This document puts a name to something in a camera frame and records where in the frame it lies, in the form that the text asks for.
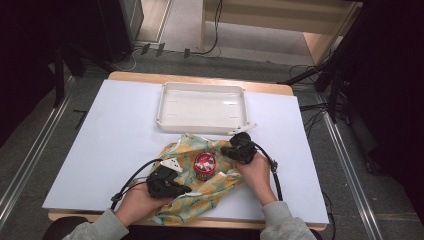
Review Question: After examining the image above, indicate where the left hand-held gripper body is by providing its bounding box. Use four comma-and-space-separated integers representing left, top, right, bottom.
146, 158, 184, 200

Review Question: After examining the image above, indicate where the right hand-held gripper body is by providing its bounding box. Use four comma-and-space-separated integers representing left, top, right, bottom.
228, 123, 259, 165

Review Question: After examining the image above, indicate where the red-lidded round can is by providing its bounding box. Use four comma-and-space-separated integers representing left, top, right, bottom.
192, 151, 217, 182

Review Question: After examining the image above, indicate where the green orange-print cloth bag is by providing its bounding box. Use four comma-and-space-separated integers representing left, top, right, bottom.
146, 133, 246, 227

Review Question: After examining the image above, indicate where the person's left hand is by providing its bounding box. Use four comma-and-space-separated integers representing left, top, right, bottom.
123, 182, 175, 219

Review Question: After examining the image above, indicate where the person's right hand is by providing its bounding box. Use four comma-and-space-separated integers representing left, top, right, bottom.
234, 152, 278, 205

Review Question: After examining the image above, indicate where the white plastic tray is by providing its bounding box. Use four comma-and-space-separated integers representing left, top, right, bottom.
155, 81, 250, 136

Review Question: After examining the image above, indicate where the white table cover sheet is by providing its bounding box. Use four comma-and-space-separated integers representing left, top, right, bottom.
42, 79, 330, 225

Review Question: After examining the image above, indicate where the wooden table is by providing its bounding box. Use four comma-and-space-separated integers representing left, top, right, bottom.
48, 70, 328, 232

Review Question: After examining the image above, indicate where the black tripod stand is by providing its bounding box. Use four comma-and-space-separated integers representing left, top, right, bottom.
279, 33, 354, 124

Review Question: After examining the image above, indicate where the light wooden shelf unit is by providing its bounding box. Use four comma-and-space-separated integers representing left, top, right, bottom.
199, 0, 364, 66

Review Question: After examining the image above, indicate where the black metal stand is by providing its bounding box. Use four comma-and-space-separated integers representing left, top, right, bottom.
53, 39, 88, 108

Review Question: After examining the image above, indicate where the dark cabinet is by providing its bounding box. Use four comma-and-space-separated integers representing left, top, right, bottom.
96, 0, 145, 63

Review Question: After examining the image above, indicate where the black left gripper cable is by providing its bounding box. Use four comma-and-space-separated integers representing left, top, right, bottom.
110, 158, 165, 212

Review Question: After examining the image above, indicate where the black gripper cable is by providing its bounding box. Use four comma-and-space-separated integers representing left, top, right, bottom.
250, 141, 285, 202
110, 158, 165, 212

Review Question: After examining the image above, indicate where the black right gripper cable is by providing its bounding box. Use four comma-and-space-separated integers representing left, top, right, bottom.
250, 141, 285, 202

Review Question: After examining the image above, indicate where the bundle of black floor cables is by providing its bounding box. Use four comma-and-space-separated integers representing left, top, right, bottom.
288, 63, 338, 136

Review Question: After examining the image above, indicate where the black cable under table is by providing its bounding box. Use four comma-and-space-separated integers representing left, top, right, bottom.
321, 191, 337, 240

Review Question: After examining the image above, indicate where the aluminium floor rail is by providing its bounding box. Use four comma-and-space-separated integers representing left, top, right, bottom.
316, 93, 384, 240
0, 75, 77, 229

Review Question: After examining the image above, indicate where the black hanging cable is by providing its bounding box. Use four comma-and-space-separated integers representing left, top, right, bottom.
199, 0, 224, 57

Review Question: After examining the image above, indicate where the white floor cable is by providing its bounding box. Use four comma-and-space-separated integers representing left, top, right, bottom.
111, 48, 139, 73

